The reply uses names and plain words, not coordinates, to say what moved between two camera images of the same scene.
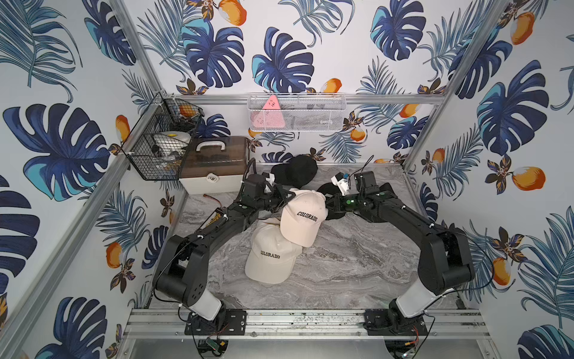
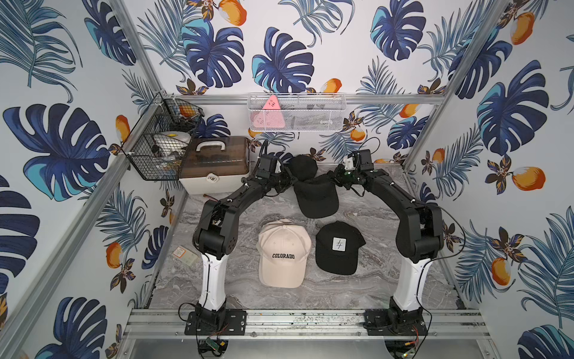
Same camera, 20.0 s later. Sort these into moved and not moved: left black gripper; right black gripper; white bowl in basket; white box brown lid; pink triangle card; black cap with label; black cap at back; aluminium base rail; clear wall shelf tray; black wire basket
Moved: black cap with label; right black gripper; left black gripper
Not moved: black wire basket; pink triangle card; white bowl in basket; clear wall shelf tray; white box brown lid; black cap at back; aluminium base rail
